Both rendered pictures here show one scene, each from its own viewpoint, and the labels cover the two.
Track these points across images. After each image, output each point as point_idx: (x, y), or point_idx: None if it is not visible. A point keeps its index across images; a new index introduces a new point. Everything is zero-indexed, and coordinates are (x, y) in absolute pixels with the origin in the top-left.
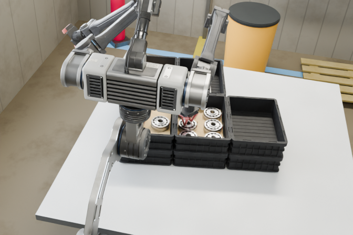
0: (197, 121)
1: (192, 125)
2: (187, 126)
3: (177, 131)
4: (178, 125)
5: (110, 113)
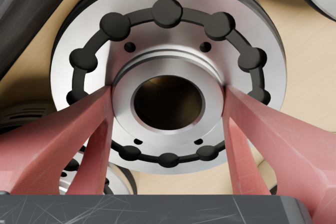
0: (331, 62)
1: (185, 149)
2: (127, 133)
3: (43, 40)
4: (53, 43)
5: None
